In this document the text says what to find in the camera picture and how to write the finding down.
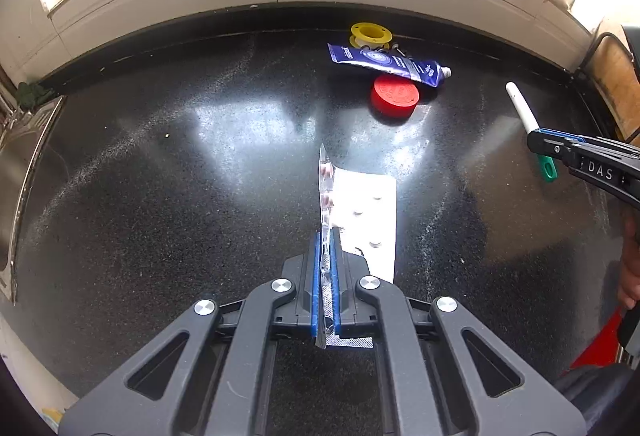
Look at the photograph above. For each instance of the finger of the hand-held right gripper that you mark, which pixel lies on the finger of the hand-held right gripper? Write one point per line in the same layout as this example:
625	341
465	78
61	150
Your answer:
600	173
600	143

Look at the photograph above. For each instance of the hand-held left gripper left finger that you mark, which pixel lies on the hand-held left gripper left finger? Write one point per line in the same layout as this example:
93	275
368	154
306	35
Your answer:
316	286

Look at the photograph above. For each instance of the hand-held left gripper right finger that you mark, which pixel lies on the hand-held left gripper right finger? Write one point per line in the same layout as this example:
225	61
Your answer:
336	286

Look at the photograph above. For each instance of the blister pack with white pills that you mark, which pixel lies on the blister pack with white pills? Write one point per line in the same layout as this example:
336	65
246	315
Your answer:
370	216

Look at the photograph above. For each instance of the person's right hand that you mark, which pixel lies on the person's right hand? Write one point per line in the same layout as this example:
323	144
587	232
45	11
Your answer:
629	266

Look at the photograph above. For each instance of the person's grey trousers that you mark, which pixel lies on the person's grey trousers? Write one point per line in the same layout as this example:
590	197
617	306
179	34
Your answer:
595	391

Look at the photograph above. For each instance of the wooden board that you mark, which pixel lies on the wooden board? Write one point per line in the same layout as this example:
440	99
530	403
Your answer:
617	75

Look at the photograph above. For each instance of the red round lid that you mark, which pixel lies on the red round lid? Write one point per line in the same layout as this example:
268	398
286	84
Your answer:
395	95

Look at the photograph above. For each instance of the black toy car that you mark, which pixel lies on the black toy car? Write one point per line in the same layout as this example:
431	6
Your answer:
400	49

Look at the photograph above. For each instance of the blue tube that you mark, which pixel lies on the blue tube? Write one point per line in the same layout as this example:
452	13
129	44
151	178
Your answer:
380	60

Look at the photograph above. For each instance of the yellow tape roll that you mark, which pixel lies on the yellow tape roll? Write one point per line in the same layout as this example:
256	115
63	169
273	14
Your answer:
356	31

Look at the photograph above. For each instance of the stainless steel sink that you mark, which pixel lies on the stainless steel sink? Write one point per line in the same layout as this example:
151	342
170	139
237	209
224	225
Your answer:
15	176

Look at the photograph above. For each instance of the green cloth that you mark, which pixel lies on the green cloth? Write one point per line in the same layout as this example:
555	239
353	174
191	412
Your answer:
32	94

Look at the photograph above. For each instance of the black metal chair frame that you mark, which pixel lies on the black metal chair frame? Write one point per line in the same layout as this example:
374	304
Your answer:
605	34

